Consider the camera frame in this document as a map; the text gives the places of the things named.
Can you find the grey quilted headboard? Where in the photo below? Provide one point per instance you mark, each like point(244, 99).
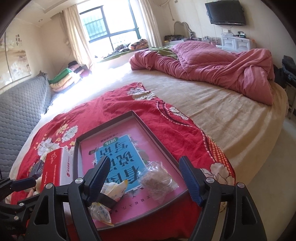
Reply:
point(22, 106)

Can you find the heart shaped mirror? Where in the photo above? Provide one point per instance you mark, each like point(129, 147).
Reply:
point(182, 28)

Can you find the window with dark frame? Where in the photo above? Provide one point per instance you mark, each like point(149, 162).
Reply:
point(108, 26)

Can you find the yellow white snack packet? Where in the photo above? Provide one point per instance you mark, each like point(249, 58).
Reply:
point(109, 196)

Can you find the pink book tray box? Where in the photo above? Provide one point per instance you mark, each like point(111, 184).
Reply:
point(130, 145)

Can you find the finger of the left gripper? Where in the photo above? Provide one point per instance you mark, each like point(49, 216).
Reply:
point(23, 184)

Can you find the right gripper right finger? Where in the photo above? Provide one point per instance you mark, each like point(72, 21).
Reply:
point(194, 180)

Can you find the cream curtain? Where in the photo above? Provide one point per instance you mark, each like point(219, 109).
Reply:
point(77, 39)
point(150, 23)

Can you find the right cream curtain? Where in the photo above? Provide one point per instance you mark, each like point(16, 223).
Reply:
point(150, 23)

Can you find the clear bag brown contents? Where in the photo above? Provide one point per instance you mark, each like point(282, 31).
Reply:
point(157, 180)

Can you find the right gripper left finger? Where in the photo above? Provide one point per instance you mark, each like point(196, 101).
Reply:
point(95, 179)

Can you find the left cream curtain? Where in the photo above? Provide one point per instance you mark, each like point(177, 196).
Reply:
point(77, 39)

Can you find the red tissue pack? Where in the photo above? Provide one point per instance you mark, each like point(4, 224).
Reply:
point(58, 168)

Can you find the cream teddy bear pink dress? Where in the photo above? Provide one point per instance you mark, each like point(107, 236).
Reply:
point(37, 189)

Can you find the dark clothes on chair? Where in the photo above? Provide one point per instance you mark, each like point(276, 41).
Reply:
point(286, 74)

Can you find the clothes pile on windowsill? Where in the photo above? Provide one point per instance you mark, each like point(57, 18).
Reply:
point(140, 44)

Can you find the stack of folded blankets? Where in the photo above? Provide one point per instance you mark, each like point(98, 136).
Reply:
point(68, 77)

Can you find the floral wall painting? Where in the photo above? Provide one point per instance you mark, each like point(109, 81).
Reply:
point(14, 61)

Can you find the beige bed sheet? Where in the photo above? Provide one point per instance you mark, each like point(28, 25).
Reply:
point(244, 129)

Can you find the wall mounted black television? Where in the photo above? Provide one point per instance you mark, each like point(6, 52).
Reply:
point(226, 13)

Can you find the pink quilted comforter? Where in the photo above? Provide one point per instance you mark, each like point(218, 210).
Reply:
point(249, 73)

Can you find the white drawer cabinet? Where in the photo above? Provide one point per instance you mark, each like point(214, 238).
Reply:
point(237, 44)

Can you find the red floral blanket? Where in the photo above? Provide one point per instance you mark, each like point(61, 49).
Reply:
point(61, 213)

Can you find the dark square gift box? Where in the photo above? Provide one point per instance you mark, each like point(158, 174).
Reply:
point(37, 170)

